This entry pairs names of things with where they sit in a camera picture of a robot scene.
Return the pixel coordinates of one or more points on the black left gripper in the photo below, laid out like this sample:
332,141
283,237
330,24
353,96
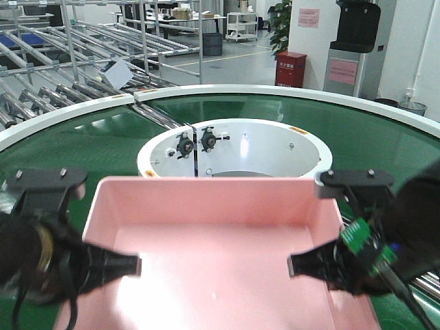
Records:
56,263

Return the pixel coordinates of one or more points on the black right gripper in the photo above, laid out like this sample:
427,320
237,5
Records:
340,270

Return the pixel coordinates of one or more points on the pink plastic bin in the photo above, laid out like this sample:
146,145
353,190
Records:
214,256

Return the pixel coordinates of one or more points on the metal roller rack shelf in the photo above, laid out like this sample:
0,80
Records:
51,59

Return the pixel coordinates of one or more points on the green circuit board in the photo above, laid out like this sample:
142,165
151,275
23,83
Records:
368,246

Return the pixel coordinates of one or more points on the green conveyor belt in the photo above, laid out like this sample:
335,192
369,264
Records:
107,142

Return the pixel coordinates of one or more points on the white outer conveyor rim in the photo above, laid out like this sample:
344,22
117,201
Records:
23,130

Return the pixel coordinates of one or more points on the pink notice on dispenser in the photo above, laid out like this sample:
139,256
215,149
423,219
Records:
343,71

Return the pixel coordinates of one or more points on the white control box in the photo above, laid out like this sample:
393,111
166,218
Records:
116,73

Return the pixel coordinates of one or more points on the red fire extinguisher box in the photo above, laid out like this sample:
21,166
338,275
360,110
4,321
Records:
290,69

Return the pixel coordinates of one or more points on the black crate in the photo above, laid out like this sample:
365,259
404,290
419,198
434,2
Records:
212,44

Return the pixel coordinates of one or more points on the white utility cart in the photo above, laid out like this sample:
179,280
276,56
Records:
241,26

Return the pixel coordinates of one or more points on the green potted plant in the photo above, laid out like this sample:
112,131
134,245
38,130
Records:
280,26

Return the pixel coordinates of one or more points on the right black camera bracket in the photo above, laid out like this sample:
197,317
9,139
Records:
362,189

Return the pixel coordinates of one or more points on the black camera bracket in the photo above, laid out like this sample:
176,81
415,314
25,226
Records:
362,189
46,191

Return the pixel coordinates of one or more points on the left black camera bracket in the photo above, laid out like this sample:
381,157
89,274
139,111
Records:
46,191

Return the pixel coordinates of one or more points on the left black bearing mount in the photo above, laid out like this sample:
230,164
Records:
184,146

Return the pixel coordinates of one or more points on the black bearing mount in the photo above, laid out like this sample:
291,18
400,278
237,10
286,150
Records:
209,139
184,146

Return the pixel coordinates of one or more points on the right black bearing mount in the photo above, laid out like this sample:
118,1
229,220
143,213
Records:
209,139

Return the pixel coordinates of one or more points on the wire waste basket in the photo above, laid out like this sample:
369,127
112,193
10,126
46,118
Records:
413,107

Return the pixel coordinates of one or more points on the black wall-mounted dispenser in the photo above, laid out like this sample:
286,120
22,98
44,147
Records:
357,26

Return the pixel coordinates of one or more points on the pink wall notice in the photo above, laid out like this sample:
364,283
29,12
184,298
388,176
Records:
308,17

